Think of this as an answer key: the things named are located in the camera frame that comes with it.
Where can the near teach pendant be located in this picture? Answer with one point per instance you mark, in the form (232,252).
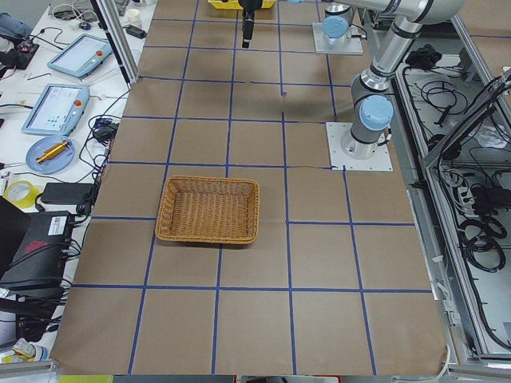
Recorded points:
(57,111)

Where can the yellow plastic basket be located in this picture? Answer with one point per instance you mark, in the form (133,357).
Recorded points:
(234,4)

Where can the black power adapter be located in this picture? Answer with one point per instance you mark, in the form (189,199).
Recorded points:
(66,193)

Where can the brass cylinder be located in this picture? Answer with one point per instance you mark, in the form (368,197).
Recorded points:
(53,152)

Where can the brown wicker basket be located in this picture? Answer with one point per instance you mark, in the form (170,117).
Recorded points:
(215,210)

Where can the black computer box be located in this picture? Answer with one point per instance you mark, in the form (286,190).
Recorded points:
(32,248)

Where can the white paper cup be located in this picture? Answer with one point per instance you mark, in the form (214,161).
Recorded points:
(134,17)

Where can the yellow tape roll on desk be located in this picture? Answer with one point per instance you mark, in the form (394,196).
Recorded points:
(21,194)

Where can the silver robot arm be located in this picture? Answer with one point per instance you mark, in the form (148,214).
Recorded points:
(373,111)
(338,23)

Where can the far teach pendant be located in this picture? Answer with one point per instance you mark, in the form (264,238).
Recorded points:
(82,56)

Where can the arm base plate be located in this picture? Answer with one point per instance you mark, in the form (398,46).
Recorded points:
(349,44)
(347,154)

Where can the teach pendant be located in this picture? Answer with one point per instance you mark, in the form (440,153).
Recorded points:
(82,56)
(57,111)

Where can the aluminium frame post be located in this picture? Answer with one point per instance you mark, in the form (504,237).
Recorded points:
(108,17)

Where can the blue plate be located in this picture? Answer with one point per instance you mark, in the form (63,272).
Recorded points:
(51,166)

